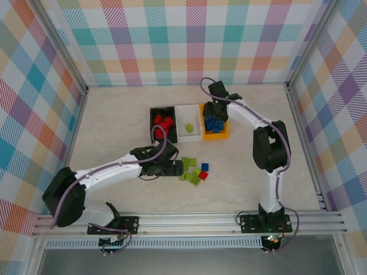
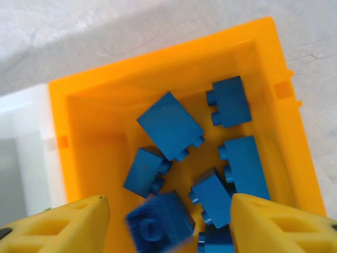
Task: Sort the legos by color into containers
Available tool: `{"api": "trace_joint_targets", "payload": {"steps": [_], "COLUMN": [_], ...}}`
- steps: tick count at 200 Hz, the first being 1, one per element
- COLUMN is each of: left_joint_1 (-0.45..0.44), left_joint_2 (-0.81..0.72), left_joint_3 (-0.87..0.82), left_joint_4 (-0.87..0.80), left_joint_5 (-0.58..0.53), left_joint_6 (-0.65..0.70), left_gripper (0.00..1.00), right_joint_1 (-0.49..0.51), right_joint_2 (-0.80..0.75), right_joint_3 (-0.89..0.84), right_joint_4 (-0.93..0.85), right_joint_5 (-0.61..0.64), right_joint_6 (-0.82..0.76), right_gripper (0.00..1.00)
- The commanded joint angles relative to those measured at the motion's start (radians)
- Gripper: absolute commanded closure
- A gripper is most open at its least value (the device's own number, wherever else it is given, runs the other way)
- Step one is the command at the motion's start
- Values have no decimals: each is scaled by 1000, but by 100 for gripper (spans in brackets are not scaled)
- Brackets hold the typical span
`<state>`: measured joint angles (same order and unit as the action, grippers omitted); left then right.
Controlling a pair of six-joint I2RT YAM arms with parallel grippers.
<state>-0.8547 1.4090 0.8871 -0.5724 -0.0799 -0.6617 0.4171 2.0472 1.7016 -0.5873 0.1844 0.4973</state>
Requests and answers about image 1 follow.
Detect white plastic bin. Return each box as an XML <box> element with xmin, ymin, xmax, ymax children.
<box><xmin>174</xmin><ymin>104</ymin><xmax>203</xmax><ymax>144</ymax></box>

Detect yellow plastic bin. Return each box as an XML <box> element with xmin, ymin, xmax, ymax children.
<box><xmin>199</xmin><ymin>103</ymin><xmax>231</xmax><ymax>142</ymax></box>

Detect black plastic bin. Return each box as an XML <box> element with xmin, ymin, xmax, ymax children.
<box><xmin>150</xmin><ymin>105</ymin><xmax>178</xmax><ymax>146</ymax></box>

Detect grey metal panel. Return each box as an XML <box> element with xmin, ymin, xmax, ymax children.
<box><xmin>36</xmin><ymin>248</ymin><xmax>345</xmax><ymax>275</ymax></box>

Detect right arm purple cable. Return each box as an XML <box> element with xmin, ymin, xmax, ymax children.
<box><xmin>199</xmin><ymin>77</ymin><xmax>300</xmax><ymax>253</ymax></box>

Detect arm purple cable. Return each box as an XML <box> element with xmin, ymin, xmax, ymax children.
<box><xmin>199</xmin><ymin>77</ymin><xmax>300</xmax><ymax>253</ymax></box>
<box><xmin>50</xmin><ymin>127</ymin><xmax>169</xmax><ymax>230</ymax></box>

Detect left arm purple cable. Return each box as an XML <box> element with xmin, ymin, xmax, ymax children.
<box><xmin>50</xmin><ymin>127</ymin><xmax>169</xmax><ymax>230</ymax></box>

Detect aluminium mounting rail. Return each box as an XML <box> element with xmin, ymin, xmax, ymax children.
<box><xmin>31</xmin><ymin>211</ymin><xmax>346</xmax><ymax>237</ymax></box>

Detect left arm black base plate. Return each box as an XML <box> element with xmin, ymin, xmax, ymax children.
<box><xmin>87</xmin><ymin>215</ymin><xmax>140</xmax><ymax>236</ymax></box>

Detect white slotted cable duct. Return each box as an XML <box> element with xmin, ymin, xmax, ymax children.
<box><xmin>45</xmin><ymin>239</ymin><xmax>264</xmax><ymax>250</ymax></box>

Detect aluminium table side rail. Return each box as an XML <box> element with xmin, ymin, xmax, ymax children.
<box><xmin>49</xmin><ymin>85</ymin><xmax>90</xmax><ymax>214</ymax></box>
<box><xmin>284</xmin><ymin>82</ymin><xmax>328</xmax><ymax>211</ymax></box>

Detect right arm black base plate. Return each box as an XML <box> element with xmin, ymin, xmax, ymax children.
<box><xmin>239</xmin><ymin>214</ymin><xmax>294</xmax><ymax>234</ymax></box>

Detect aluminium frame post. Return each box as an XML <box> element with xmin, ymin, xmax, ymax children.
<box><xmin>286</xmin><ymin>0</ymin><xmax>343</xmax><ymax>87</ymax></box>
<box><xmin>30</xmin><ymin>0</ymin><xmax>88</xmax><ymax>93</ymax></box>

